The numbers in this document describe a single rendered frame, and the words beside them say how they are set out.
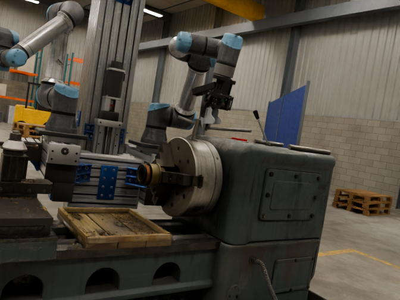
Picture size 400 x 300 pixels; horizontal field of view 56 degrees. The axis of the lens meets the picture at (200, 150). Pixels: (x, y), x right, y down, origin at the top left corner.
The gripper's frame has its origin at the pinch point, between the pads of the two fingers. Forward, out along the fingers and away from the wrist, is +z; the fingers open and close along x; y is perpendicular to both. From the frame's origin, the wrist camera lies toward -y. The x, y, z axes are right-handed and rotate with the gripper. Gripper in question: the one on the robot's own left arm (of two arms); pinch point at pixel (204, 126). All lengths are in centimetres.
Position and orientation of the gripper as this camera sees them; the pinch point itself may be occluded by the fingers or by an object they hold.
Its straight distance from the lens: 143.7
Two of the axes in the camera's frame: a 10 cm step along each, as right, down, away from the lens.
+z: -2.6, 9.4, 2.1
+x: 5.9, -0.1, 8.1
